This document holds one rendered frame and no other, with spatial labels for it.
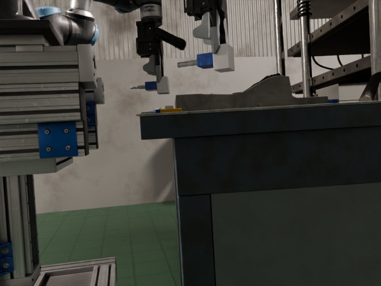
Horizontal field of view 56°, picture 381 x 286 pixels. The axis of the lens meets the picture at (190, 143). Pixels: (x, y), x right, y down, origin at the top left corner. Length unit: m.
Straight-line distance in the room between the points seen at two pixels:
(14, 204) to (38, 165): 0.19
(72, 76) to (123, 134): 3.10
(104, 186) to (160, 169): 0.64
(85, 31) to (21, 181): 0.67
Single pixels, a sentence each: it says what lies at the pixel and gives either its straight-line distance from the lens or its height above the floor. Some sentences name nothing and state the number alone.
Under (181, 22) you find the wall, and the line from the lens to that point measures 4.25.
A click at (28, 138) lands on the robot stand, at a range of 0.96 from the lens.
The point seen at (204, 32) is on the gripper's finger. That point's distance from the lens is 0.82.
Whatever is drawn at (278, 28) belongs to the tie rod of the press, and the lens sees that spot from 2.64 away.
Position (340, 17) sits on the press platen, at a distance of 1.92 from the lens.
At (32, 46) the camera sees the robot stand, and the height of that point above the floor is 0.99.
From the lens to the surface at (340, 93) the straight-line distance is 1.89.
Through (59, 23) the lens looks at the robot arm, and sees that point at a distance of 1.50.
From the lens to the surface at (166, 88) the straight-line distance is 1.20.
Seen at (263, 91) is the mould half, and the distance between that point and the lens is 1.20.
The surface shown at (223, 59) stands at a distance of 0.81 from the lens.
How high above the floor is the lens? 0.77
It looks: 2 degrees down
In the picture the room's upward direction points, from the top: 3 degrees counter-clockwise
